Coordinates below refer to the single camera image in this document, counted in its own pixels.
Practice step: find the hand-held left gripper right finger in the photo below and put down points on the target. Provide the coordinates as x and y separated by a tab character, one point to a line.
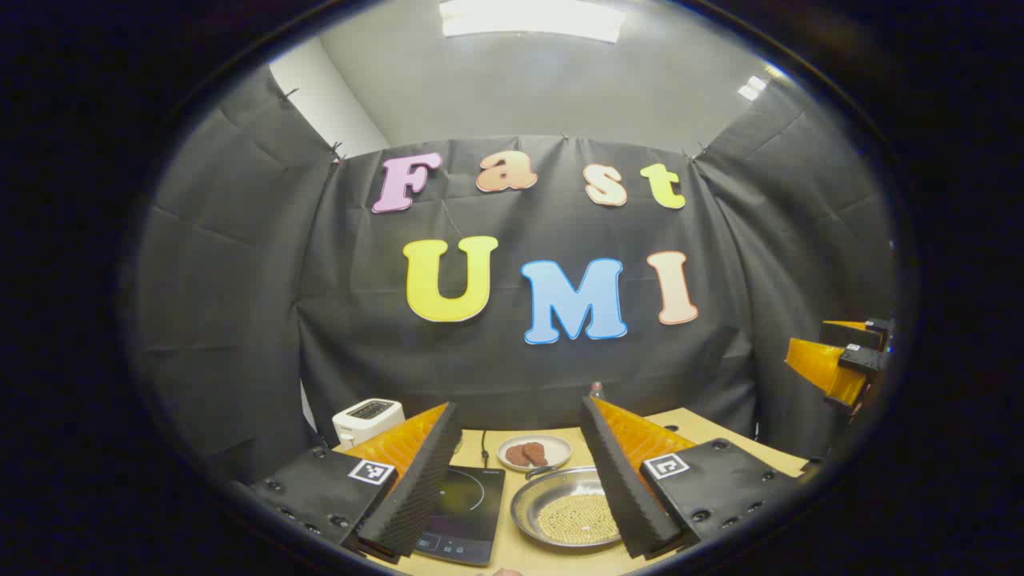
626	490

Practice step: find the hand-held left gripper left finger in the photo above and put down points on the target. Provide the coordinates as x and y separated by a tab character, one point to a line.
416	490

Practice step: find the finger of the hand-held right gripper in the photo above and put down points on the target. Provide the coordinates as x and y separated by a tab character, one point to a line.
824	368
848	332

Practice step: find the black induction cooktop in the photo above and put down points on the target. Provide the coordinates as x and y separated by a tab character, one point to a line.
470	504

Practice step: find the stainless steel pot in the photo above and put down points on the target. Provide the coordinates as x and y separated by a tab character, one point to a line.
532	506

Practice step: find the pile of soybeans in pot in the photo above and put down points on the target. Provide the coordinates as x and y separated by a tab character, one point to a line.
576	520

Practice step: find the white round plate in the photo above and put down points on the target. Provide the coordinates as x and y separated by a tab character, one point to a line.
562	450

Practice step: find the white toaster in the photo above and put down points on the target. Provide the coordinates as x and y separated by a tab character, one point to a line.
360	424

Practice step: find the red meat slice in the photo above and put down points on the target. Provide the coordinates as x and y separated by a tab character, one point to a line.
538	453
517	456

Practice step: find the black backdrop cloth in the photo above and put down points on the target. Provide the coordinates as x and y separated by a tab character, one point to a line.
320	320

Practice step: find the small ceiling light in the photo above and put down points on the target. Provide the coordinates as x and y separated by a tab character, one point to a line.
752	86

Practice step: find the long ceiling light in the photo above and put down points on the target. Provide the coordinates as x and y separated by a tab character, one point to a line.
532	18

